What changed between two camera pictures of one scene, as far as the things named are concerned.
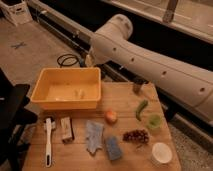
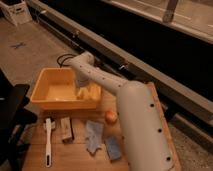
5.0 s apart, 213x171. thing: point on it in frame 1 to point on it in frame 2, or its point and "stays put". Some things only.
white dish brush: (49, 125) stays put
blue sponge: (113, 148) stays put
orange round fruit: (111, 117) stays put
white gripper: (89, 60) to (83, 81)
